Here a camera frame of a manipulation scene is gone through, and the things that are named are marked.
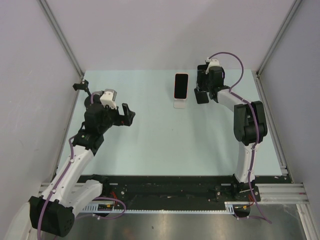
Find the pink-cased phone on stand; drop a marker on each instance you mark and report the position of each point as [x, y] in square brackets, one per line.
[181, 81]

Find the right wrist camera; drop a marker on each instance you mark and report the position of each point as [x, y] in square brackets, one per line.
[211, 62]

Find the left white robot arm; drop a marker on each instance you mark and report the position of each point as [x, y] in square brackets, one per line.
[56, 209]

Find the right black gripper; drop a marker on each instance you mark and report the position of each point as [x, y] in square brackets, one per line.
[207, 73]

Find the right aluminium frame post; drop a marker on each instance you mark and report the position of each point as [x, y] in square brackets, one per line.
[279, 35]

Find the left aluminium frame post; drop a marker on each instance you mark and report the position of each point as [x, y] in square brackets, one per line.
[50, 16]

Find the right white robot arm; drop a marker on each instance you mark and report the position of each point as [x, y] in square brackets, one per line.
[249, 120]

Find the white phone stand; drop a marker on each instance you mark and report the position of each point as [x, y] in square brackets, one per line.
[179, 103]

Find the white slotted cable duct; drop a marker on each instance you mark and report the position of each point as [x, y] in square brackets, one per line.
[102, 208]

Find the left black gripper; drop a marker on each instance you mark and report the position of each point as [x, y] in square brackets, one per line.
[126, 119]

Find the aluminium frame post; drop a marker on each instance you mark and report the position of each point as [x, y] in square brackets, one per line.
[279, 35]
[50, 16]

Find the black phone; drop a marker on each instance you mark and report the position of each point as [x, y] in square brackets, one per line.
[202, 78]

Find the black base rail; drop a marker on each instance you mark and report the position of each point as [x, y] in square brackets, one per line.
[180, 192]

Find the black rectangular phone stand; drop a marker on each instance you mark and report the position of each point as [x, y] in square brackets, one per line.
[201, 96]

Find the black round-base phone stand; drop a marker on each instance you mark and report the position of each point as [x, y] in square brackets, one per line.
[83, 85]

